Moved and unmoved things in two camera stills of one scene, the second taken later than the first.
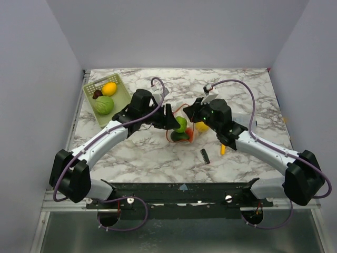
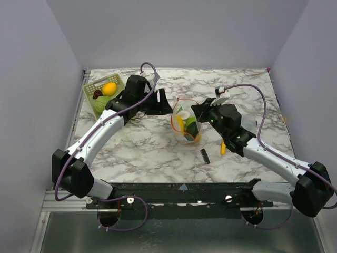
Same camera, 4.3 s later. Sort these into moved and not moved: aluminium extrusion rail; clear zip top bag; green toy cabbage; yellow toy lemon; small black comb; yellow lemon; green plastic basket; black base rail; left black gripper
Moved: clear zip top bag; left black gripper; yellow toy lemon
Not moved: aluminium extrusion rail; black base rail; green plastic basket; yellow lemon; small black comb; green toy cabbage
